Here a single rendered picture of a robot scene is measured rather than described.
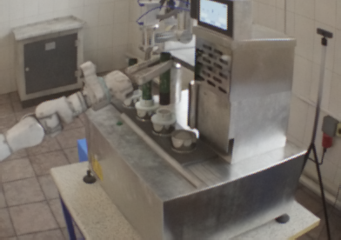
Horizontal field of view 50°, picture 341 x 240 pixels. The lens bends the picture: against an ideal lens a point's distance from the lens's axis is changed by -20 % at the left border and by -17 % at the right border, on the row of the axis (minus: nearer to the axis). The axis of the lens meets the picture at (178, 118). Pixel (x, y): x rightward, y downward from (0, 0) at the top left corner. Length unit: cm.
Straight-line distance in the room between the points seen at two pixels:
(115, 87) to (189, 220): 39
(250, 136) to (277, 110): 11
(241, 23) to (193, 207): 46
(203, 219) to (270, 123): 32
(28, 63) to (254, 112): 322
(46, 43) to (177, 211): 324
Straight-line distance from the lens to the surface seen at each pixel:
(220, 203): 110
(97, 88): 109
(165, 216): 102
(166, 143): 120
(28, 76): 414
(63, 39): 413
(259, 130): 115
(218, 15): 103
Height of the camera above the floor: 159
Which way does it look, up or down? 24 degrees down
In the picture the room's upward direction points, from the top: 2 degrees clockwise
